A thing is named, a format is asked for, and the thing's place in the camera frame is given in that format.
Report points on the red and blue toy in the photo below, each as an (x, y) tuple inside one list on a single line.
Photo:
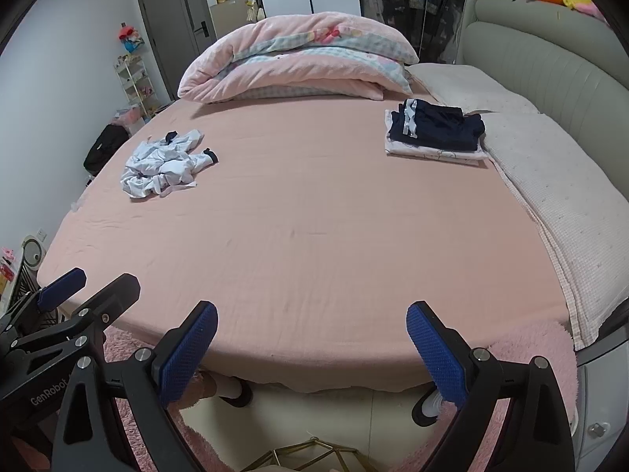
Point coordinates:
[(130, 37)]

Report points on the bed with pink sheet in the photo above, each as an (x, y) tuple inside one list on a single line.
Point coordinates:
[(319, 236)]

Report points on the light blue shirt navy trim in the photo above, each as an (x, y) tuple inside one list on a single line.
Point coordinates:
[(182, 157)]

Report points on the pink fluffy rug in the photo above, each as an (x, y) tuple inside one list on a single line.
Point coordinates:
[(530, 349)]

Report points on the grey door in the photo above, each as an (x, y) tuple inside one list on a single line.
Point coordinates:
[(172, 24)]

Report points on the person's left foot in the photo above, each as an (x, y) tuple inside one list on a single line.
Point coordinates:
[(238, 393)]

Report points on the white round fan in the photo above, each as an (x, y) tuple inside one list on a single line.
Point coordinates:
[(33, 253)]

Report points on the white nightstand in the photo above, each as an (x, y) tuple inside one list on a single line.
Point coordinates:
[(599, 403)]

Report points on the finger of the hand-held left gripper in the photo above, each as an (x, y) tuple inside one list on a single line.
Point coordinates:
[(61, 287), (115, 292)]

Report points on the folded pale pink garment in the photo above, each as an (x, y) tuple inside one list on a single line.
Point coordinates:
[(432, 156)]

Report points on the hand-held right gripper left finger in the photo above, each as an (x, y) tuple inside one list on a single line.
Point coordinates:
[(189, 359)]

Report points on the folded navy garment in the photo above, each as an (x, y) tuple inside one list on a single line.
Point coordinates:
[(442, 130)]

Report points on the dark glass cabinet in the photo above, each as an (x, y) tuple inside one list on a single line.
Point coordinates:
[(388, 0)]

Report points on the white shelf rack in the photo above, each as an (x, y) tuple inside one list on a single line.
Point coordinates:
[(132, 78)]

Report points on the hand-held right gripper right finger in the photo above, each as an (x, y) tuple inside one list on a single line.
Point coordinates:
[(437, 359)]

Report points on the black bag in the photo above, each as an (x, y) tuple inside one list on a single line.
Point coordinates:
[(105, 145)]

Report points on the person's foot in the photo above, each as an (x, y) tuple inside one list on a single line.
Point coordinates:
[(425, 410), (238, 393)]

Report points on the beige cabinet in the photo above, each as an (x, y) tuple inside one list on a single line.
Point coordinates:
[(231, 19)]

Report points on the person's right foot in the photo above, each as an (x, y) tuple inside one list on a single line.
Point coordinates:
[(425, 410)]

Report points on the pink folded quilt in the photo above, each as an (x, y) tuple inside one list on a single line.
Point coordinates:
[(295, 44)]

